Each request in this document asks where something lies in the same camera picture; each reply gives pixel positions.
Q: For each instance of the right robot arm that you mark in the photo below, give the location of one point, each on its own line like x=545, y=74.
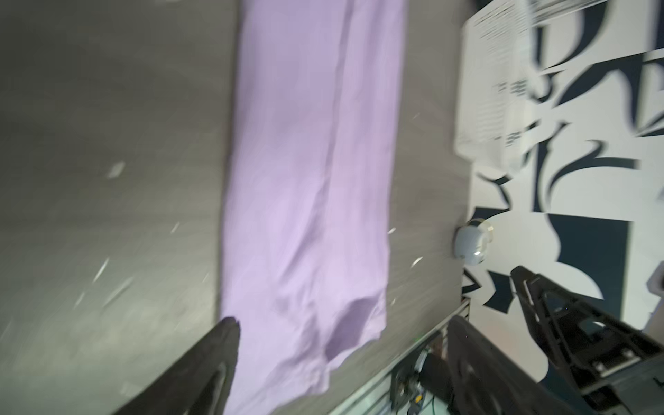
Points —
x=614, y=368

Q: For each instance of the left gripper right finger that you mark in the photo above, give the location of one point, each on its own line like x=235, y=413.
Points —
x=485, y=381

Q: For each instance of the white plastic basket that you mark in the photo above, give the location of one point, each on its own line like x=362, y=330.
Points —
x=497, y=46

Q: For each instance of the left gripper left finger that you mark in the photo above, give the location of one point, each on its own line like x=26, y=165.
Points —
x=199, y=382

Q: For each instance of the purple t-shirt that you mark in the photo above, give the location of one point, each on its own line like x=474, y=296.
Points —
x=305, y=243

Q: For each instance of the blue round alarm clock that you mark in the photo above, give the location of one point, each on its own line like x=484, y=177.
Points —
x=472, y=240

